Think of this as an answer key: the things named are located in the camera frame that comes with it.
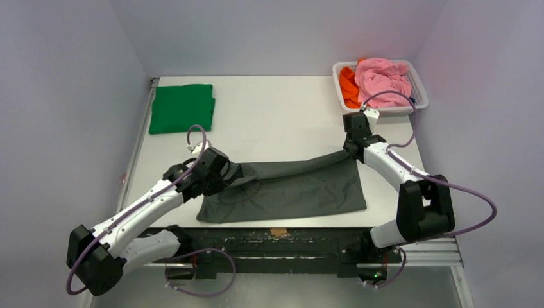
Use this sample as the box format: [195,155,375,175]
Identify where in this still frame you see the dark grey t-shirt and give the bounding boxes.
[196,150,367,224]

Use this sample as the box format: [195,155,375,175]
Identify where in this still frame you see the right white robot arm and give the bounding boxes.
[343,110,455,248]

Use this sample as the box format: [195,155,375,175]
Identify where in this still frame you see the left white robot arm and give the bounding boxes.
[65,148,242,296]

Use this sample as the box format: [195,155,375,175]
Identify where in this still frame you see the orange t-shirt in basket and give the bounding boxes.
[338,66,362,109]

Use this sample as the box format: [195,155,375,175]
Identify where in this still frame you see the pink crumpled t-shirt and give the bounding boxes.
[354,58,412,108]

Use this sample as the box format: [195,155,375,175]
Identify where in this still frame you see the brown tape piece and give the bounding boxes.
[270,228,289,237]

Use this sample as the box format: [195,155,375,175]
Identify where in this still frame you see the white plastic laundry basket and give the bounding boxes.
[332,60,429,112]

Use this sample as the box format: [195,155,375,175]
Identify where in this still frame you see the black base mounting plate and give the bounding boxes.
[152,228,402,282]

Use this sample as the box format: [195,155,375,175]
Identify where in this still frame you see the folded green t-shirt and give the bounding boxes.
[148,84,216,135]

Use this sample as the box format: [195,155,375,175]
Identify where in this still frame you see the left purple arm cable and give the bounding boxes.
[65,124,208,296]

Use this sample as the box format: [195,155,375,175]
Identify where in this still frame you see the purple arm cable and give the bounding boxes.
[65,124,208,296]
[360,90,498,239]

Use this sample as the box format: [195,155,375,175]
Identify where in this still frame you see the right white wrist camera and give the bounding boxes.
[362,108,380,132]

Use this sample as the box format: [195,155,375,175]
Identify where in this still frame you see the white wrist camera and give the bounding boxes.
[362,108,380,132]
[187,141,210,155]

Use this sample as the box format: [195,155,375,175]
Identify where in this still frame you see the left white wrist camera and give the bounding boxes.
[187,141,210,155]

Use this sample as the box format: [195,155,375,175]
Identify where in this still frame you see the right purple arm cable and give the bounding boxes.
[360,90,498,239]

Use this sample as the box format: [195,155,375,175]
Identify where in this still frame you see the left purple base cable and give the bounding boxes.
[164,248,237,298]

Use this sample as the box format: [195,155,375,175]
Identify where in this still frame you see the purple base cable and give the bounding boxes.
[164,248,237,298]
[362,248,408,290]

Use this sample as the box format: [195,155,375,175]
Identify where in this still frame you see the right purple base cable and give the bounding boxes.
[362,248,408,290]

